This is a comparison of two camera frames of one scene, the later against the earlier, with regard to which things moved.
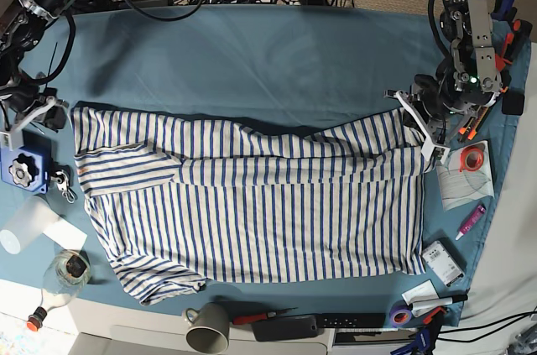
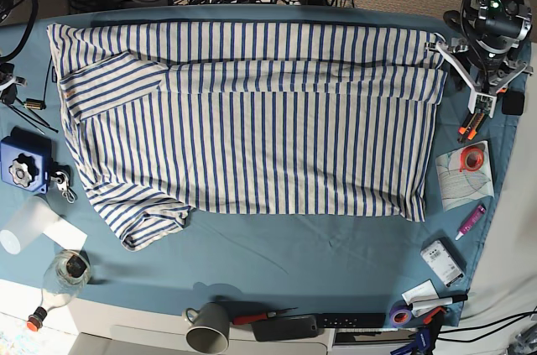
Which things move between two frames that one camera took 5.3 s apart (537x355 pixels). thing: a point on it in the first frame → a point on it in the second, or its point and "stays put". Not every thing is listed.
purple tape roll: x=399 y=314 stays put
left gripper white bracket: x=412 y=118 → x=489 y=95
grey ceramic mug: x=210 y=327 stays put
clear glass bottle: x=70 y=269 stays put
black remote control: x=351 y=321 stays put
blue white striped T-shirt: x=178 y=200 → x=164 y=118
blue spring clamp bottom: x=420 y=343 stays put
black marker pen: x=422 y=306 stays put
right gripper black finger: x=55 y=117 → x=8 y=94
